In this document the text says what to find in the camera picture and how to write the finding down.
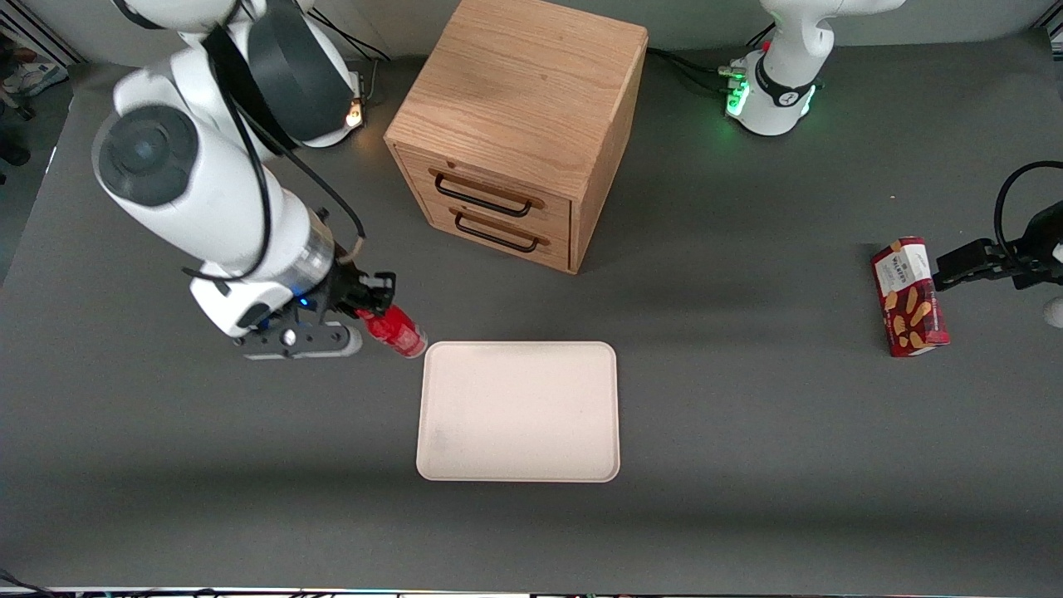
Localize wooden drawer front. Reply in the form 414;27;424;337
394;144;574;240
418;194;572;275

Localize red biscuit box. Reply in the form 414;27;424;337
870;236;951;359

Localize black metal drawer handle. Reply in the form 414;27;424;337
453;208;541;254
434;171;535;219

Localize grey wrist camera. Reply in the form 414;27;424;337
243;321;364;360

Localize white sneaker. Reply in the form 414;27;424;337
0;60;69;97

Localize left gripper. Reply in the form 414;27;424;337
933;202;1063;330

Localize black arm base cables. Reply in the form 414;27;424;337
646;23;776;94
309;7;397;104

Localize red coke bottle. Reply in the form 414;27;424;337
356;304;429;359

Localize beige plastic tray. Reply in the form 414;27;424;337
415;341;622;483

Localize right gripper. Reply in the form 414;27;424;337
189;264;397;339

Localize black looped cable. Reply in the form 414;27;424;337
993;160;1063;252

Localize wooden drawer cabinet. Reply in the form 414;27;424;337
384;0;649;276

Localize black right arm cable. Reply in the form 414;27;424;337
181;23;367;282

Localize black right arm base cables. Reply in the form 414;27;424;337
309;7;397;104

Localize black left arm base cables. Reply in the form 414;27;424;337
646;23;776;94

